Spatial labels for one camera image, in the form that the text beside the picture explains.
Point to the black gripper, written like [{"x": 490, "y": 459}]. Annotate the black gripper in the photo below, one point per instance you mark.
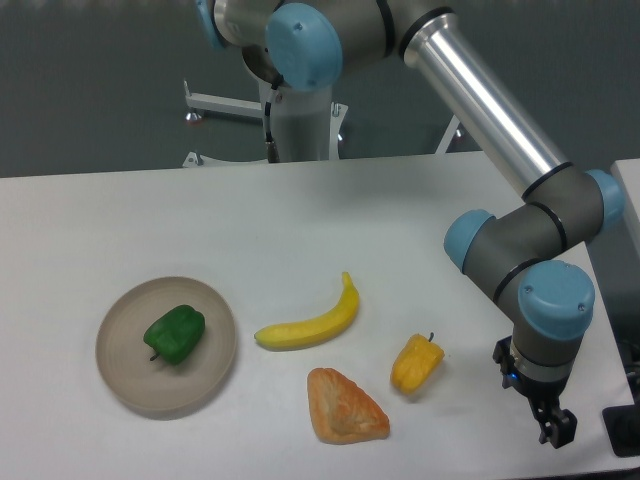
[{"x": 542, "y": 387}]

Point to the green bell pepper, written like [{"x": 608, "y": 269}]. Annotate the green bell pepper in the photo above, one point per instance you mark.
[{"x": 175, "y": 334}]

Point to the yellow banana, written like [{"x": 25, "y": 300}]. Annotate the yellow banana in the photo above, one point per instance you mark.
[{"x": 317, "y": 330}]

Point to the triangular puff pastry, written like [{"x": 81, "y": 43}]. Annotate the triangular puff pastry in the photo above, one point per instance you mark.
[{"x": 341, "y": 412}]

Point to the black device at table edge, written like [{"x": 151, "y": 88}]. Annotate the black device at table edge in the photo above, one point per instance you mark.
[{"x": 622, "y": 426}]

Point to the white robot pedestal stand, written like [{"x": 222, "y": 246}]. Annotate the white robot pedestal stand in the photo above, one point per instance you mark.
[{"x": 296, "y": 127}]

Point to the beige round plate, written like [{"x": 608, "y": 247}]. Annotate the beige round plate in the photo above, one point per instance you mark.
[{"x": 156, "y": 389}]

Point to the white table at right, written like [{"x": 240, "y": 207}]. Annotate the white table at right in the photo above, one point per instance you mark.
[{"x": 627, "y": 172}]

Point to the yellow bell pepper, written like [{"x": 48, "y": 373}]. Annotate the yellow bell pepper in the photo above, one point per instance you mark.
[{"x": 415, "y": 363}]

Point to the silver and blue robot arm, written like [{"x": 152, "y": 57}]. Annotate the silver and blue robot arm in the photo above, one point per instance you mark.
[{"x": 299, "y": 49}]

